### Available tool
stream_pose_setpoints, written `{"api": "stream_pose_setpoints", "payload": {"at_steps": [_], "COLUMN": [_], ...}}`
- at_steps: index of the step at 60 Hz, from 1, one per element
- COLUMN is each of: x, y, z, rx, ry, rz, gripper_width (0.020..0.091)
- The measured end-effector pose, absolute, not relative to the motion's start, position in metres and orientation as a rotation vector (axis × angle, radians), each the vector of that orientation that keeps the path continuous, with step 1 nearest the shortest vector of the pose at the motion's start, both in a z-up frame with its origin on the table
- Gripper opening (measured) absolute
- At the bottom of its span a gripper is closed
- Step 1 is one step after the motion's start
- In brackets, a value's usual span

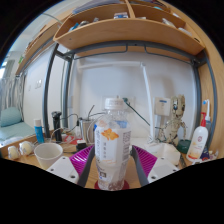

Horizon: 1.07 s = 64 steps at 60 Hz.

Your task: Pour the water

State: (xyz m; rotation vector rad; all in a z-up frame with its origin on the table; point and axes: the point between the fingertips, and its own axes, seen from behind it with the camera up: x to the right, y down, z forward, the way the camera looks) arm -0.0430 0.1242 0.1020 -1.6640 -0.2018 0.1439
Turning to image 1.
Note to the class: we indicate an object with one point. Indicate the white desk lamp bar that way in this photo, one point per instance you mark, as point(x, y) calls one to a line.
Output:
point(148, 100)

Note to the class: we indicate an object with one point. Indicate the white red-pump lotion bottle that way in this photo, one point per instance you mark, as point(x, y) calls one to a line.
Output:
point(197, 143)

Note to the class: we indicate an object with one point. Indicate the white cup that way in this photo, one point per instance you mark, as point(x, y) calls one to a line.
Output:
point(48, 155)

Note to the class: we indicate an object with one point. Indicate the wooden shelf unit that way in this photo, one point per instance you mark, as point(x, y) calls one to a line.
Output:
point(130, 31)

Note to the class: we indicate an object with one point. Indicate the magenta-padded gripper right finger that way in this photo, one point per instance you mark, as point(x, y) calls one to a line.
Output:
point(163, 170)

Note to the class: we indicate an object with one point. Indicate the clear plastic drink bottle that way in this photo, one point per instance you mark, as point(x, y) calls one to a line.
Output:
point(112, 150)

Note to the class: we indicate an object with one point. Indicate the plastic-wrapped round bun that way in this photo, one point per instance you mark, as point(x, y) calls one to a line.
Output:
point(26, 148)
point(13, 152)

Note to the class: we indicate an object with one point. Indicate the bed with teal sheet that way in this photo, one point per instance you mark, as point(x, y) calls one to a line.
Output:
point(16, 130)

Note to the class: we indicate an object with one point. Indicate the teal pillow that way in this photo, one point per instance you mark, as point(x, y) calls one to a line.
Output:
point(10, 116)

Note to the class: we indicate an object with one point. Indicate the black electric shaver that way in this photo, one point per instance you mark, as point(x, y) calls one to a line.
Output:
point(57, 126)

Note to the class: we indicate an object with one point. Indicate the tree creature figurine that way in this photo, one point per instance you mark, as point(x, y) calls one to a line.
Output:
point(175, 123)

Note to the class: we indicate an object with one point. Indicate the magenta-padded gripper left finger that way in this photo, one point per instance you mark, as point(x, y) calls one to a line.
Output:
point(65, 170)

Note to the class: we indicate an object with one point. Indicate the long wooden wall shelf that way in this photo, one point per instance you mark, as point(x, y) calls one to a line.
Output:
point(36, 45)

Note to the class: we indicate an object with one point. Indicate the white crumpled bag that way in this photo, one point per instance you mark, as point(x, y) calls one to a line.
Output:
point(165, 150)

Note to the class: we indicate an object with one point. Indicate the grey metal frame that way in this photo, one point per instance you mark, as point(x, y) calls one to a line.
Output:
point(133, 44)

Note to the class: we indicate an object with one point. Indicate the steel cup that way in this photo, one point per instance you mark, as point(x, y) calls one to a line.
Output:
point(86, 131)

